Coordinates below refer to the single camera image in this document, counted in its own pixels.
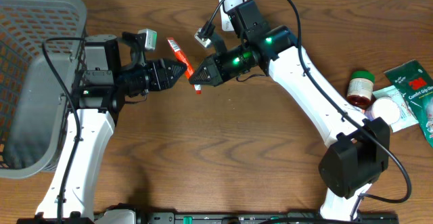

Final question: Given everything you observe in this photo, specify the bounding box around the red box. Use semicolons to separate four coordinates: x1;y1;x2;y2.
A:
166;37;194;79

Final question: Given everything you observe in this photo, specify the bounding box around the green lid jar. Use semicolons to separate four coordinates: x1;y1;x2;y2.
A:
346;70;375;106

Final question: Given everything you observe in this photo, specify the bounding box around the white cotton swab tub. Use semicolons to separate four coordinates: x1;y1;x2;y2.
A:
364;97;401;125

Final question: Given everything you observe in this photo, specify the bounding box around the green 3M gloves package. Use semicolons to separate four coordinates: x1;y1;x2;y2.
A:
384;60;432;146

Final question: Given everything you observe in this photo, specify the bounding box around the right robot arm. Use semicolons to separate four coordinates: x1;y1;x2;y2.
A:
189;0;390;223

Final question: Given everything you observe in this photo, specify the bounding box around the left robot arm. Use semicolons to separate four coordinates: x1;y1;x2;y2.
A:
17;29;187;223

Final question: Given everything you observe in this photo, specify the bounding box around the white barcode scanner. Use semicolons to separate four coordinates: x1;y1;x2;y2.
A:
219;0;247;32

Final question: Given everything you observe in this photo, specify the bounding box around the grey plastic shopping basket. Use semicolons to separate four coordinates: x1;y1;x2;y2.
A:
1;0;87;179

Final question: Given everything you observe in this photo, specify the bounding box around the black right camera cable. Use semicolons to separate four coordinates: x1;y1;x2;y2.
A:
202;0;413;220

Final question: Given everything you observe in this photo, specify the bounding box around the black camera cable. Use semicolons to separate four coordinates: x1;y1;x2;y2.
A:
41;37;87;224
202;0;413;220

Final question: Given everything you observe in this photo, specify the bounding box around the black left camera cable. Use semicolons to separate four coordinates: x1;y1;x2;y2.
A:
41;37;87;224

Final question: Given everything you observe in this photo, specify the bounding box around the black mounting rail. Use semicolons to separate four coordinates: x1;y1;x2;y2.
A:
94;211;400;224

